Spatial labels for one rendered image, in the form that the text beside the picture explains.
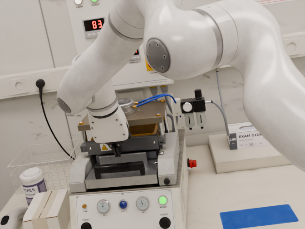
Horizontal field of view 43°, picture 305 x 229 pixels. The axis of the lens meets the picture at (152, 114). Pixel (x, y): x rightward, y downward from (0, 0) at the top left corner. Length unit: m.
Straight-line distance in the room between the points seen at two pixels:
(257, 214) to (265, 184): 0.19
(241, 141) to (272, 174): 0.20
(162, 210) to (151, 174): 0.11
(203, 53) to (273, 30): 0.13
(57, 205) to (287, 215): 0.75
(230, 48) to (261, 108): 0.11
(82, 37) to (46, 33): 0.43
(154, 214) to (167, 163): 0.15
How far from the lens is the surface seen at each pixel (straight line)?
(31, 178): 1.52
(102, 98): 1.00
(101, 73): 0.87
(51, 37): 1.80
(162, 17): 0.57
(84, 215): 1.23
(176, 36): 0.55
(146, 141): 1.20
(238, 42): 0.62
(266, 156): 1.60
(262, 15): 0.65
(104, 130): 1.08
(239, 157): 1.59
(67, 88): 0.90
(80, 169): 1.22
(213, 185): 1.50
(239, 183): 1.50
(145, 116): 1.20
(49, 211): 1.37
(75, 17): 1.40
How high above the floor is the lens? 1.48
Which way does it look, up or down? 18 degrees down
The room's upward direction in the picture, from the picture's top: 9 degrees counter-clockwise
